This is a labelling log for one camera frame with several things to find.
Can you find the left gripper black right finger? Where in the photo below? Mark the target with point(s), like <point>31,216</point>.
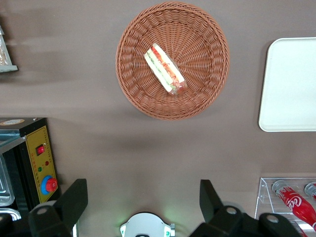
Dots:
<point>212,209</point>

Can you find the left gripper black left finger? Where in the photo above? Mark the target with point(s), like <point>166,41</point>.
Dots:
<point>71,202</point>

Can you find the triangle sandwich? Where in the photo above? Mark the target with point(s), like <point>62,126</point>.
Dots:
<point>163,66</point>

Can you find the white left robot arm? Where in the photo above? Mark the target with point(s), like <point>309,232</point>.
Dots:
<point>145,224</point>

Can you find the large round brown wicker basket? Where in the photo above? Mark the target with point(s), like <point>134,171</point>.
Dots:
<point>197,74</point>

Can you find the beige plastic tray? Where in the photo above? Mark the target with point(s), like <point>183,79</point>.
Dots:
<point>288,86</point>

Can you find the clear acrylic bottle rack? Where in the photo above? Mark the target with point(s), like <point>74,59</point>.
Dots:
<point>265,195</point>

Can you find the steel food pan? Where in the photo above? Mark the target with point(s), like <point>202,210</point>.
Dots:
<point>3,187</point>
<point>11,212</point>

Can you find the red cola bottle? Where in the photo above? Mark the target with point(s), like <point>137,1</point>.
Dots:
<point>296,205</point>
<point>311,190</point>

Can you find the clear bag of crackers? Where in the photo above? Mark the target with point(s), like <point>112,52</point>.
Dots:
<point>2,55</point>

